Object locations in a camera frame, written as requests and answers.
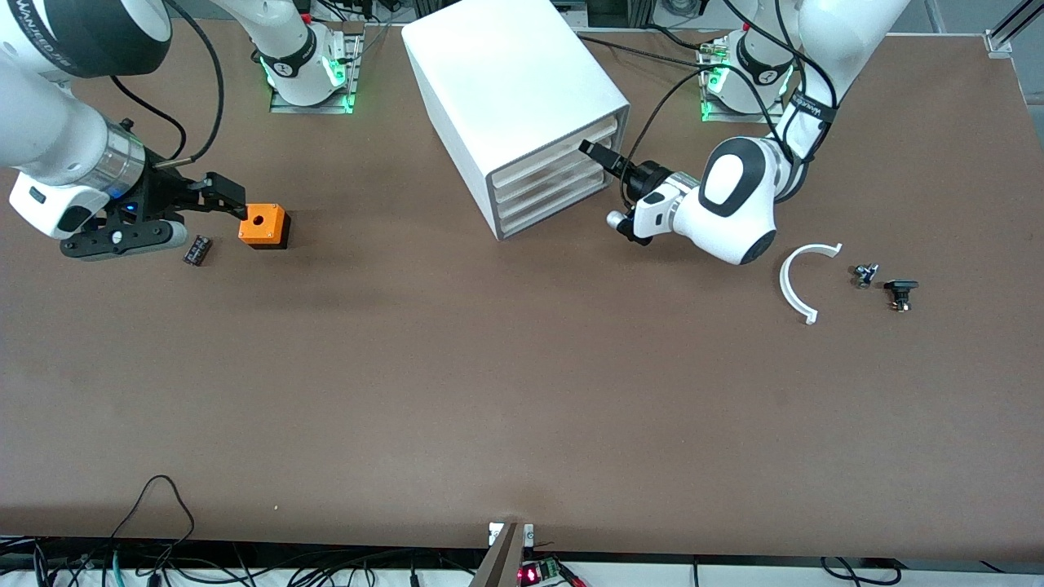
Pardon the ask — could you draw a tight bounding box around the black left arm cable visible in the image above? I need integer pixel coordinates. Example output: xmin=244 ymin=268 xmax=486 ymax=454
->
xmin=620 ymin=67 xmax=712 ymax=205

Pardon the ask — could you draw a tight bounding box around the black push switch component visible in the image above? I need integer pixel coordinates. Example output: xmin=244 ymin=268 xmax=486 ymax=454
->
xmin=883 ymin=279 xmax=920 ymax=314

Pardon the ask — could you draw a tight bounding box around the white drawer cabinet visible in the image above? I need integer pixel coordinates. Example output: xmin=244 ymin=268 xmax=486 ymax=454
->
xmin=401 ymin=0 xmax=631 ymax=242

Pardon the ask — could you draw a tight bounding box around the aluminium frame corner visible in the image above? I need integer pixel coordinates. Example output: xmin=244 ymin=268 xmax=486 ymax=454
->
xmin=983 ymin=0 xmax=1044 ymax=58

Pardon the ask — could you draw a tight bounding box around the white plastic drawer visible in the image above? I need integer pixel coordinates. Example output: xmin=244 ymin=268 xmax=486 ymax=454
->
xmin=492 ymin=118 xmax=627 ymax=192
xmin=495 ymin=159 xmax=614 ymax=214
xmin=498 ymin=183 xmax=613 ymax=235

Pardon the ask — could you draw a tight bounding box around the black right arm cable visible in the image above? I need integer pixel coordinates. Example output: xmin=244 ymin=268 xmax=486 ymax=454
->
xmin=151 ymin=0 xmax=225 ymax=168

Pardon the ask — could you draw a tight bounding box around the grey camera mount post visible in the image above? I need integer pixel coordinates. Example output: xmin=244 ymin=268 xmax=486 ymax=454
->
xmin=469 ymin=522 xmax=535 ymax=587

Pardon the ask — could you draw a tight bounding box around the white semicircular clamp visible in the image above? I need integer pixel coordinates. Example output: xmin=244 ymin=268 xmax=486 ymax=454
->
xmin=779 ymin=242 xmax=843 ymax=325

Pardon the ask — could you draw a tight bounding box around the circuit board with red light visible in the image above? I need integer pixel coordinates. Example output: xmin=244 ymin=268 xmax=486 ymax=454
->
xmin=518 ymin=558 xmax=573 ymax=587

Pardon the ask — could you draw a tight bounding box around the black looped cable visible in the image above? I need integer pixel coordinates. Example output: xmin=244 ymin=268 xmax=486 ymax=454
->
xmin=110 ymin=475 xmax=197 ymax=572

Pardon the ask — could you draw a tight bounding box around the orange box with hole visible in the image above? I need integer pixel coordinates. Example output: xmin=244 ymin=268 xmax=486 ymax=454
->
xmin=238 ymin=203 xmax=292 ymax=250

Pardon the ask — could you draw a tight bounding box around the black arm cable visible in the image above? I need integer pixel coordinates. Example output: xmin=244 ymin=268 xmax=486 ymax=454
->
xmin=151 ymin=0 xmax=225 ymax=168
xmin=620 ymin=67 xmax=712 ymax=205

